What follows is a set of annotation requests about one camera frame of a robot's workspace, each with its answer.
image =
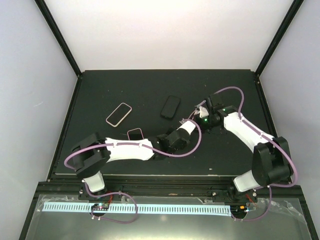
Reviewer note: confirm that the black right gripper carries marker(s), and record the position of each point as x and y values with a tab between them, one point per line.
203	130

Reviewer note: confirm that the phone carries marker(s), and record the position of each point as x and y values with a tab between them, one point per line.
170	107
118	115
135	134

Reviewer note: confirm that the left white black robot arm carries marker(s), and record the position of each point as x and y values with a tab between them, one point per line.
87	161

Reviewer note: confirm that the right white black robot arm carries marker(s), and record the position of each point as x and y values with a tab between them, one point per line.
271	159

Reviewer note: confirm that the phone in pink case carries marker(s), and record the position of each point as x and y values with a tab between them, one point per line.
135	134

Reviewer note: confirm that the phone in cream case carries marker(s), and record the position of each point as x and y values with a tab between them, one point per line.
118	115

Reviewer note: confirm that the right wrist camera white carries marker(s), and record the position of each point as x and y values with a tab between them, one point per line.
202	112

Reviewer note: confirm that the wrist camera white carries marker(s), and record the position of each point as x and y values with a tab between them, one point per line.
183	121
202	112

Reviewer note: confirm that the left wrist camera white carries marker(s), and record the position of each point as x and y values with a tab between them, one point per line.
183	121

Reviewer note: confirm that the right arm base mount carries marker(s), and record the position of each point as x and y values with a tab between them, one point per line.
232	195

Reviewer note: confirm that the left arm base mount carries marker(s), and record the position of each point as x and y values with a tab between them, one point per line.
100	193

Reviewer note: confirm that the white slotted cable duct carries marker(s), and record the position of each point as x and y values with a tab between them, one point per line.
130	208

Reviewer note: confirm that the right black corner post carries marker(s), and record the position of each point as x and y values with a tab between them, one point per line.
283	27

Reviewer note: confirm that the black corner post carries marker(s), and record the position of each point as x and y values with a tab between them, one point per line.
283	27
46	13

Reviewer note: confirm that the black aluminium rail frame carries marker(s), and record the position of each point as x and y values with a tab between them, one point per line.
138	185

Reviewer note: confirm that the left black corner post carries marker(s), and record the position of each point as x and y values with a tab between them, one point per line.
46	13

